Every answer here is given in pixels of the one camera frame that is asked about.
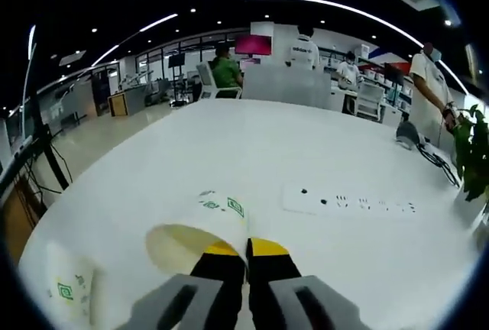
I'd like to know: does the white table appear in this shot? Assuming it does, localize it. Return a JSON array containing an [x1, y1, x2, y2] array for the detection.
[[17, 99, 487, 330]]

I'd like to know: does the pink display screen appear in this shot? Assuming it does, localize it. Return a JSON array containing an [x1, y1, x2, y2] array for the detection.
[[233, 34, 274, 57]]

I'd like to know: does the black desk monitor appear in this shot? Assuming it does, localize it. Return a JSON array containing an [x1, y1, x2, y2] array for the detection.
[[383, 62, 405, 87]]

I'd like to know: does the long ceiling light strip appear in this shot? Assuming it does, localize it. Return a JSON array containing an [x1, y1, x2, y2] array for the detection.
[[238, 0, 468, 95]]

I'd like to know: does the grey rounded device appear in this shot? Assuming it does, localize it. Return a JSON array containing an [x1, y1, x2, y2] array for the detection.
[[394, 120, 422, 150]]

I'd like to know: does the white office chair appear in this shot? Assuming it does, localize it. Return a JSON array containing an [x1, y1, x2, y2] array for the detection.
[[196, 61, 223, 101], [355, 81, 386, 121]]

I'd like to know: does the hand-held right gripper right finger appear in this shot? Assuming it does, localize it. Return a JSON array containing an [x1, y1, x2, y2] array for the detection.
[[246, 237, 370, 330]]

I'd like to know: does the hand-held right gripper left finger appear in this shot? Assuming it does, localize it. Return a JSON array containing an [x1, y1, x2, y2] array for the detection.
[[131, 241, 246, 330]]

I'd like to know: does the white power strip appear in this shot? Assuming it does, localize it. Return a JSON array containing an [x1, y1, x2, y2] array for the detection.
[[281, 180, 418, 219]]

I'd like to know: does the black display stand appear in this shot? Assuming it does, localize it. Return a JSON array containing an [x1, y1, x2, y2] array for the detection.
[[21, 39, 72, 193]]

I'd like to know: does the white printed paper cup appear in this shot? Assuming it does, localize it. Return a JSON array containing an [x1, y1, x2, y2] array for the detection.
[[144, 189, 250, 278], [44, 241, 97, 328]]

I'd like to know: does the frosted partition panel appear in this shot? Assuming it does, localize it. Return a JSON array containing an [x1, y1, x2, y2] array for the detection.
[[241, 66, 332, 110]]

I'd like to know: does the wooden cabinet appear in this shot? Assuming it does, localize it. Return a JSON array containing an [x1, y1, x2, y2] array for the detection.
[[108, 92, 130, 118]]

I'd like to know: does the black cable bundle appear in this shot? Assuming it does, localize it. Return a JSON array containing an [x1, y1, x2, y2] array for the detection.
[[415, 141, 461, 188]]

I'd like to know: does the green potted plant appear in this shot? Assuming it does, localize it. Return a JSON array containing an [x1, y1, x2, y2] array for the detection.
[[452, 103, 489, 203]]

